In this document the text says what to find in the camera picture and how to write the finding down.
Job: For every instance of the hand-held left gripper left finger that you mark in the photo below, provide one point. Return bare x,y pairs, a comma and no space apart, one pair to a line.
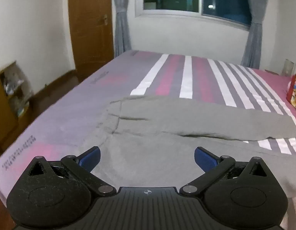
91,158

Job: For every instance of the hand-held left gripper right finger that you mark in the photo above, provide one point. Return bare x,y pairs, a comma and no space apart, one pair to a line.
205,158

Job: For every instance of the grey pants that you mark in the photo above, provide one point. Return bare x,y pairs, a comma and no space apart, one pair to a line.
186,122

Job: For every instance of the striped bed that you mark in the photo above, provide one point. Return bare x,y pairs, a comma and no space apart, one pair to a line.
66,115

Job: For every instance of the wooden cabinet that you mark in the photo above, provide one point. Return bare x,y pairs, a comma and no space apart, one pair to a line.
4,105

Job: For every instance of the clear plastic container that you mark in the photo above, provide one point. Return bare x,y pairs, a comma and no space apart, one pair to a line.
288,67

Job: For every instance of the wooden door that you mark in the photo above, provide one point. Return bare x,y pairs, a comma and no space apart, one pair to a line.
90,28

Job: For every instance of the grey curtain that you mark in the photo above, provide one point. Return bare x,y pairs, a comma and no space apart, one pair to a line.
255,28
121,21

